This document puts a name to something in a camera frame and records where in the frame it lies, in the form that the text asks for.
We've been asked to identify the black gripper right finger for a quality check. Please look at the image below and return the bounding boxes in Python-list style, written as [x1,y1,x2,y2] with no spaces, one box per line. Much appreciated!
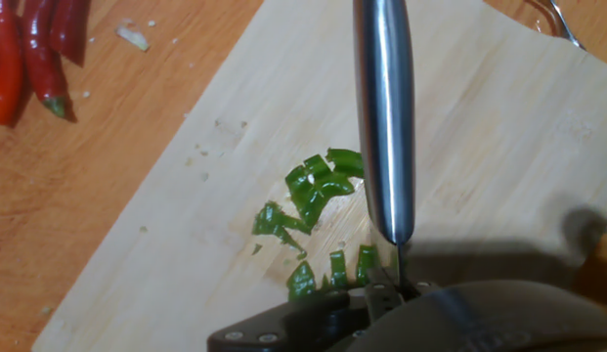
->
[398,280,432,302]

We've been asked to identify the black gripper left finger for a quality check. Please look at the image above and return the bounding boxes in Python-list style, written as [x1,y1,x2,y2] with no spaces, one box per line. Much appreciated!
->
[206,286,395,352]

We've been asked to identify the green chili pepper pieces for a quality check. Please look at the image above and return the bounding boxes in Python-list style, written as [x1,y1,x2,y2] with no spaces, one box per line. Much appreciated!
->
[250,147,380,302]

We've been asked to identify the steel handled cleaver knife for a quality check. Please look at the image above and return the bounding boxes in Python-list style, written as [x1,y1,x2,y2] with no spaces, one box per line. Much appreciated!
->
[352,0,416,289]

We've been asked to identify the loose red chili pepper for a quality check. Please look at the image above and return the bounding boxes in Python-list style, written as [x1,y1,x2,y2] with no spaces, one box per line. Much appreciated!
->
[22,0,69,119]
[0,0,25,127]
[49,0,93,67]

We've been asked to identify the wooden cutting board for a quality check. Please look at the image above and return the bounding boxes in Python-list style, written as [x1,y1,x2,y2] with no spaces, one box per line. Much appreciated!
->
[31,0,607,352]

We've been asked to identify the small white vegetable scrap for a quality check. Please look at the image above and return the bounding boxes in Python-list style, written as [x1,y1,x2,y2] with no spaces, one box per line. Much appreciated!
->
[114,19,152,53]

